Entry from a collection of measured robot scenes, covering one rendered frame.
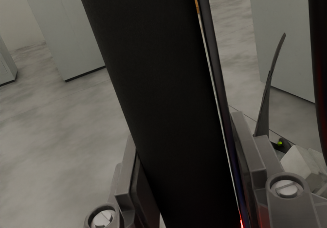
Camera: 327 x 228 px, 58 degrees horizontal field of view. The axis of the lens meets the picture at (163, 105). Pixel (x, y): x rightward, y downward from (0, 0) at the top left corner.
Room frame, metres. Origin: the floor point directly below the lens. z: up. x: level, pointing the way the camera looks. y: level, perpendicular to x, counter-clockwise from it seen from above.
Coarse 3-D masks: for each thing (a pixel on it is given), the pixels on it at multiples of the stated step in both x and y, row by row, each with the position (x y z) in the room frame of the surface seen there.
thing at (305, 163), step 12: (288, 156) 0.46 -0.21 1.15; (300, 156) 0.44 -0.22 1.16; (312, 156) 0.45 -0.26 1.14; (288, 168) 0.44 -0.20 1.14; (300, 168) 0.41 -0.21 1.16; (312, 168) 0.40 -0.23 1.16; (324, 168) 0.41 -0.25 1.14; (312, 180) 0.39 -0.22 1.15; (324, 180) 0.38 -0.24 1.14; (312, 192) 0.39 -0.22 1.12; (324, 192) 0.37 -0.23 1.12
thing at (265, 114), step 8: (280, 40) 0.37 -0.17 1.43; (280, 48) 0.35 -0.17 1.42; (272, 64) 0.35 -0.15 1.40; (272, 72) 0.34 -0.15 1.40; (264, 96) 0.33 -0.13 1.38; (264, 104) 0.33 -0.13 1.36; (264, 112) 0.35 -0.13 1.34; (264, 120) 0.36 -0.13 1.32; (256, 128) 0.31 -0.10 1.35; (264, 128) 0.36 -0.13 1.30; (256, 136) 0.30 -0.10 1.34
